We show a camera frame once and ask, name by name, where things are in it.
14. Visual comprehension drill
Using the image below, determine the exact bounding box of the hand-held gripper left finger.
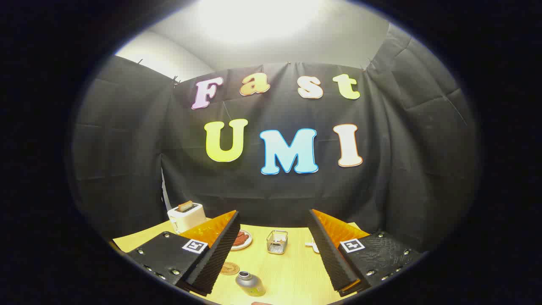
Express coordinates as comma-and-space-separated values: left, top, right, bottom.
126, 210, 241, 297

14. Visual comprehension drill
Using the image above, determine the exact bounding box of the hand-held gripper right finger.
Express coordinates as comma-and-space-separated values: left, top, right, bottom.
306, 209, 424, 297

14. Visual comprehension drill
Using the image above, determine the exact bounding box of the silver bottle with green label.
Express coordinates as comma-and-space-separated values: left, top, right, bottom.
235, 271, 266, 297

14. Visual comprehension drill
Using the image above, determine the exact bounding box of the white plate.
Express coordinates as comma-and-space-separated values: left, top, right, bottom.
231, 229, 253, 251

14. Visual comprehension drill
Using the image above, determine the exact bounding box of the wooden table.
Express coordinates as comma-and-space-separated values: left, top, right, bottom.
112, 218, 369, 305

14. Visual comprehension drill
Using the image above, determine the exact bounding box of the cream toaster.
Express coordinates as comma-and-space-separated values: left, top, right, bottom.
167, 202, 207, 234

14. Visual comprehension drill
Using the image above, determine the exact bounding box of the black backdrop cloth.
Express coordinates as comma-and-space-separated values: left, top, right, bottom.
70, 23, 481, 255

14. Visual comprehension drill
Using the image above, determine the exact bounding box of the small wire basket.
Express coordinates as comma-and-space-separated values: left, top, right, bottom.
266, 230, 289, 255

